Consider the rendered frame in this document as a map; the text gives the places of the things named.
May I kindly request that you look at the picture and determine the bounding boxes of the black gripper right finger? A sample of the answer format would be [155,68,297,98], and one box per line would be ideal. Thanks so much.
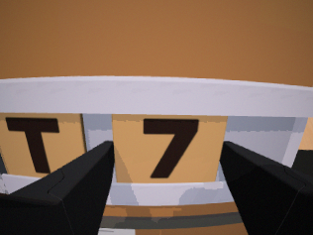
[220,141,313,235]

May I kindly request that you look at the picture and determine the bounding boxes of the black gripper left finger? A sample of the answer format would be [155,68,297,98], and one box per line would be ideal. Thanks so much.
[0,141,115,235]

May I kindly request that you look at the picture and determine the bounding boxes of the white paper ticket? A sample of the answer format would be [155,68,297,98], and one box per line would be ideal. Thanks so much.
[97,228,136,235]

